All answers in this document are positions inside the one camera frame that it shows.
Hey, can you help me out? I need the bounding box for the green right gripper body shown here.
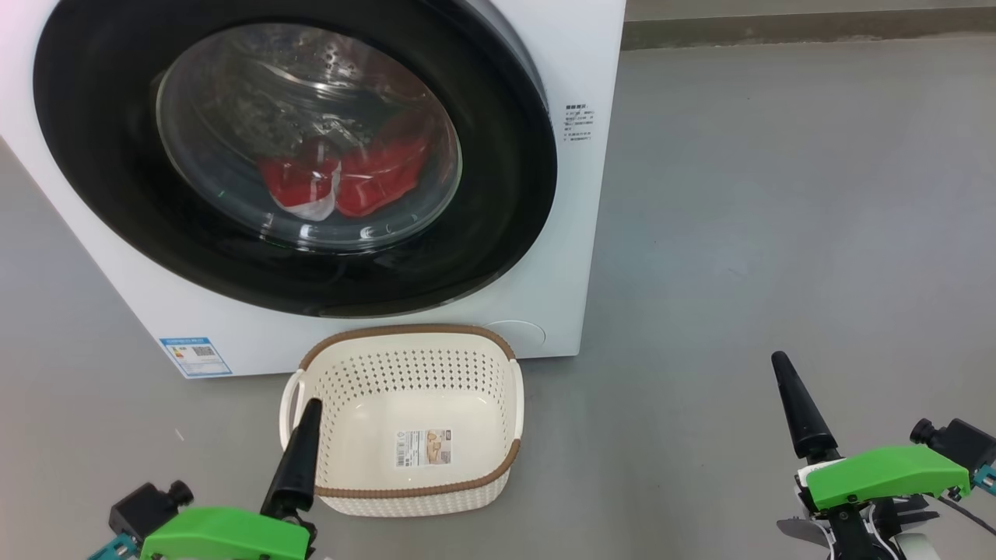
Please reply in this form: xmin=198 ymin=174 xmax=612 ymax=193
xmin=778 ymin=446 xmax=971 ymax=560

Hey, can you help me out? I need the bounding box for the small printed text label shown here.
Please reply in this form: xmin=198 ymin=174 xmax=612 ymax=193
xmin=564 ymin=101 xmax=598 ymax=145

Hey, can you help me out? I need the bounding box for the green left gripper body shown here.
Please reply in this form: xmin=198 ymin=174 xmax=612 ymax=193
xmin=140 ymin=506 xmax=314 ymax=560

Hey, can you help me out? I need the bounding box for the round black glass washer door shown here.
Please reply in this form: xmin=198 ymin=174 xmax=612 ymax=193
xmin=33 ymin=0 xmax=559 ymax=318

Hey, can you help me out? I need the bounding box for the round drain filter cover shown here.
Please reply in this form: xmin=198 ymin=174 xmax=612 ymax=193
xmin=482 ymin=319 xmax=547 ymax=360

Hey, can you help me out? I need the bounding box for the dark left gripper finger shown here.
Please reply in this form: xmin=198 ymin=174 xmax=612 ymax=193
xmin=261 ymin=398 xmax=324 ymax=518

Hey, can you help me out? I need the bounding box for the red and white garment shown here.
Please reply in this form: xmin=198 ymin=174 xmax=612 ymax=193
xmin=257 ymin=128 xmax=433 ymax=221

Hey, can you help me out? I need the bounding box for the white front-load washing machine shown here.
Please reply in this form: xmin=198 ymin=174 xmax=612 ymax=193
xmin=0 ymin=0 xmax=627 ymax=380

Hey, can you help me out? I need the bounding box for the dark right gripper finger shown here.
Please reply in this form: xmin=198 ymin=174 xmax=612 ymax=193
xmin=770 ymin=352 xmax=840 ymax=461

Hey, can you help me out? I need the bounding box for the teal left cable connector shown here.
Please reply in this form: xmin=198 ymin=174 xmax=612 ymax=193
xmin=88 ymin=533 xmax=141 ymax=560

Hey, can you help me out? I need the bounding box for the cream perforated laundry basket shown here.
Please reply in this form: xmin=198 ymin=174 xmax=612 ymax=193
xmin=279 ymin=324 xmax=525 ymax=519

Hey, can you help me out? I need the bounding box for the printed label sticker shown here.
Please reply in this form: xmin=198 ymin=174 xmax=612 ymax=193
xmin=395 ymin=429 xmax=454 ymax=469

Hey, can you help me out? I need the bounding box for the blue energy label sticker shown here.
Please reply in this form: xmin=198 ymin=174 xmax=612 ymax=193
xmin=160 ymin=336 xmax=233 ymax=378

